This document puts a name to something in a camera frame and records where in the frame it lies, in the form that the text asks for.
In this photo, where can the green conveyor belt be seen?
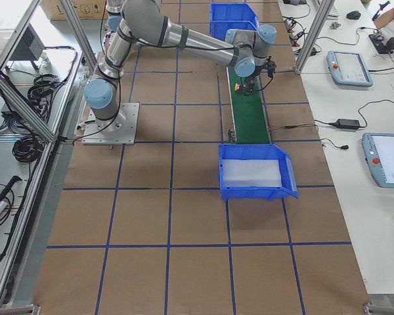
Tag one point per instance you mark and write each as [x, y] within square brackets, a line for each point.
[248, 115]

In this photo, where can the blue right plastic bin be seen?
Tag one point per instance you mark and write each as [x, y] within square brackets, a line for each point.
[255, 171]

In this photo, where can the cardboard box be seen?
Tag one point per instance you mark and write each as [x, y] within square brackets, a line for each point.
[85, 9]

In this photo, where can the far teach pendant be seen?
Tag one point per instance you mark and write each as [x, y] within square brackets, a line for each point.
[348, 68]

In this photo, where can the black computer mouse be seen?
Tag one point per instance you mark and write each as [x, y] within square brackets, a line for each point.
[353, 15]

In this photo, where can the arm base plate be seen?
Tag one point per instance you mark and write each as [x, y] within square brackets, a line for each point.
[121, 131]

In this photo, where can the blue plastic bin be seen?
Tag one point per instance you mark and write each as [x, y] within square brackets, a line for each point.
[255, 171]
[225, 16]

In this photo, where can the blue left plastic bin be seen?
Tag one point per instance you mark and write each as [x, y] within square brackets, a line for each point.
[225, 16]

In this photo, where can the teach pendant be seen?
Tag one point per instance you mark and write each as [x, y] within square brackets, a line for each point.
[348, 68]
[379, 155]

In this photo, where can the aluminium frame post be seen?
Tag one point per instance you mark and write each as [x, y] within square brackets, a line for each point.
[313, 34]

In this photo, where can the black power adapter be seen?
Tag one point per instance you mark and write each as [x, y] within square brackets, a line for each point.
[352, 124]

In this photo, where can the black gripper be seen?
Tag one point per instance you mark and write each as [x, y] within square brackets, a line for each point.
[249, 83]

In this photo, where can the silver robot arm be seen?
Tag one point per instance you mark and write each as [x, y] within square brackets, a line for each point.
[236, 40]

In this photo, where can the near teach pendant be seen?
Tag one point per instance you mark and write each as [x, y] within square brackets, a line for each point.
[379, 155]

